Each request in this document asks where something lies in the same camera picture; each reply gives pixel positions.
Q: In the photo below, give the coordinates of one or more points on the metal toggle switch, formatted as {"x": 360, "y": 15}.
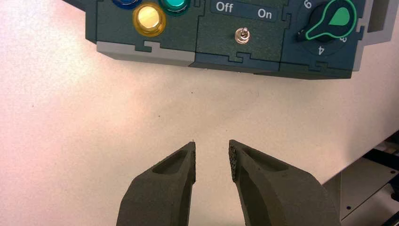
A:
{"x": 242, "y": 35}

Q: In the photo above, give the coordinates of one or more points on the blue push button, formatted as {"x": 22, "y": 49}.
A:
{"x": 126, "y": 3}

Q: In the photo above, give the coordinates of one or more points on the dark green control panel box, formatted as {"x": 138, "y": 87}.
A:
{"x": 218, "y": 34}

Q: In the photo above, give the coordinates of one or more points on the black green rotary knob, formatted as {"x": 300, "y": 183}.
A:
{"x": 330, "y": 21}

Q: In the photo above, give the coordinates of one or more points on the green push button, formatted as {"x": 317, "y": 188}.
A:
{"x": 175, "y": 5}

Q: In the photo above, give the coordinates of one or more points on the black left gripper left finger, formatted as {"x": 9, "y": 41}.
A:
{"x": 162, "y": 190}

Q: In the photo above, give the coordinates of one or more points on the yellow push button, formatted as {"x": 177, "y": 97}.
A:
{"x": 149, "y": 19}

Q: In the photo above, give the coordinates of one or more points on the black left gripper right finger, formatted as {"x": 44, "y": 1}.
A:
{"x": 280, "y": 193}

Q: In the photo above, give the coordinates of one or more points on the grey metal table frame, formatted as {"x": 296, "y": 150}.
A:
{"x": 364, "y": 193}

